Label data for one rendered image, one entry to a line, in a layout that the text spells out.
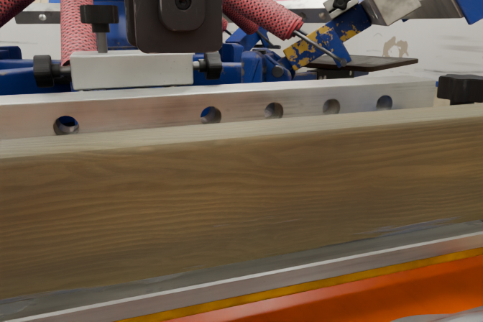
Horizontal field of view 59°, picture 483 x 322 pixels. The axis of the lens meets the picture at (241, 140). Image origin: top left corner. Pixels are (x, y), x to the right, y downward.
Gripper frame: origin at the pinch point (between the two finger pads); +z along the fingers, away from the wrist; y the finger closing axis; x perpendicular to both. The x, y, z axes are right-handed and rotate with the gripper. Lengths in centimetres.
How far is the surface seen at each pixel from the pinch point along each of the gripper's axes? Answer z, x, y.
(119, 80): 6.6, -1.2, -27.4
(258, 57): 7, 26, -61
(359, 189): 9.1, 9.3, 1.2
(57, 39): 15, -39, -413
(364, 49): 21, 201, -289
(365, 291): 16.1, 10.9, 0.3
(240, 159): 6.8, 2.9, 1.2
